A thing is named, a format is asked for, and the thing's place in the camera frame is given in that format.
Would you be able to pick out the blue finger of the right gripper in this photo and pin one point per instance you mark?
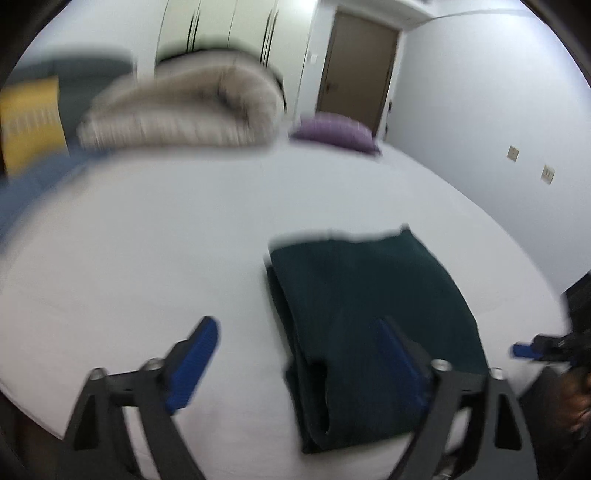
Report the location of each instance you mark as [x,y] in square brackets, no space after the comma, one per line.
[524,351]

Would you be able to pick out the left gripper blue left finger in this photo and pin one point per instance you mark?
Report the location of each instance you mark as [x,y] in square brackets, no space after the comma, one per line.
[186,363]

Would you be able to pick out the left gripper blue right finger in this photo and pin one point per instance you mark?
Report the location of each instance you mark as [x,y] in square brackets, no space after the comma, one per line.
[409,365]

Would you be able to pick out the dark green sweater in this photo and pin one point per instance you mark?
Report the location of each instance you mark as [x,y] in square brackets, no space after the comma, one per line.
[331,295]

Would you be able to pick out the person's right hand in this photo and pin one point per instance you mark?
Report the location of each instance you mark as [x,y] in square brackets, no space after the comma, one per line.
[572,404]

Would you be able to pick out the white bed sheet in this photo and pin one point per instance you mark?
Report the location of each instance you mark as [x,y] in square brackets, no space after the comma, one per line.
[122,260]

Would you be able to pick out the blue bed pillow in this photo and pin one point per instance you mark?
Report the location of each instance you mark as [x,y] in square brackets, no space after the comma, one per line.
[21,193]

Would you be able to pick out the purple cushion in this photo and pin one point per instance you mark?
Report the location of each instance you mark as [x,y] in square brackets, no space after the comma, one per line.
[338,131]

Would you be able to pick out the beige rolled duvet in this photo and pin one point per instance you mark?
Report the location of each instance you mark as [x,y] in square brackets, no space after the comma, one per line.
[217,97]

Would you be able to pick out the yellow patterned cushion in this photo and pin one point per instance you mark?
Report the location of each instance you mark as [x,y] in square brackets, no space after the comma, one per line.
[31,126]

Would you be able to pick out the dark grey upholstered headboard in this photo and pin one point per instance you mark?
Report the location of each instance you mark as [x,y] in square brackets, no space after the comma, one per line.
[81,78]

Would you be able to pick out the brown wooden door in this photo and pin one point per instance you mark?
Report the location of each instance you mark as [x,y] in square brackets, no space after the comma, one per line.
[358,69]

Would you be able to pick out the white wardrobe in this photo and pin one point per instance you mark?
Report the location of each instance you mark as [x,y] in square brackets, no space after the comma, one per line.
[275,31]

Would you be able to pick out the beige wall socket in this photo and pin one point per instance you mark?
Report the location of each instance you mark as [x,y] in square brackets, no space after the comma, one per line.
[548,174]

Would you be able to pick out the beige wall switch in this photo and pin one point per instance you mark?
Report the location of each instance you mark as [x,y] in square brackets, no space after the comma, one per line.
[513,153]

